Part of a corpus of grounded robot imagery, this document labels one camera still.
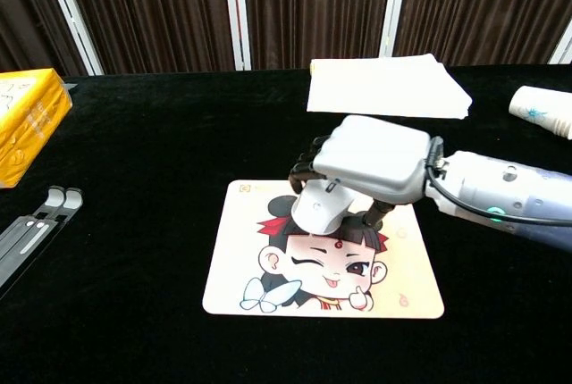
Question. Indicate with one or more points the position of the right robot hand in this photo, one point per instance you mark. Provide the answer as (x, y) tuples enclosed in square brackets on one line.
[(371, 156)]

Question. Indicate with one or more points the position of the white computer mouse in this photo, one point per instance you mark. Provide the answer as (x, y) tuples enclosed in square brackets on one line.
[(319, 212)]

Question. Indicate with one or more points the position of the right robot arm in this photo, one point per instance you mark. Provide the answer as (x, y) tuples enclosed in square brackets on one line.
[(505, 192)]

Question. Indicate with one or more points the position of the cartoon girl mouse pad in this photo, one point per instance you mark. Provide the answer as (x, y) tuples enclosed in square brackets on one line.
[(313, 277)]

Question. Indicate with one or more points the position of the white folded cloth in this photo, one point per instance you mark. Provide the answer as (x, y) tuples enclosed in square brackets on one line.
[(384, 87)]

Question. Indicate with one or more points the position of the dark brown pleated curtain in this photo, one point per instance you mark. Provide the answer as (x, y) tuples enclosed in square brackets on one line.
[(313, 4)]

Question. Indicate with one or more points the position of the white paper cup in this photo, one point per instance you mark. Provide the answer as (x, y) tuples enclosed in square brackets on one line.
[(543, 111)]

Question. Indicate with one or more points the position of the black velvet tablecloth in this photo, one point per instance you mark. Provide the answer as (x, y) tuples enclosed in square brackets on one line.
[(134, 178)]

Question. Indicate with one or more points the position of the yellow packaged box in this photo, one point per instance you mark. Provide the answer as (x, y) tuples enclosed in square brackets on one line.
[(27, 120)]

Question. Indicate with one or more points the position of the black folding laptop stand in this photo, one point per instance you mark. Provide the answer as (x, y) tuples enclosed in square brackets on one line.
[(31, 232)]

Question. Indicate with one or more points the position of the white screen frame post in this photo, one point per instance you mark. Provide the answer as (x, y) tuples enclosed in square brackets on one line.
[(562, 47), (393, 4), (236, 11), (71, 13)]

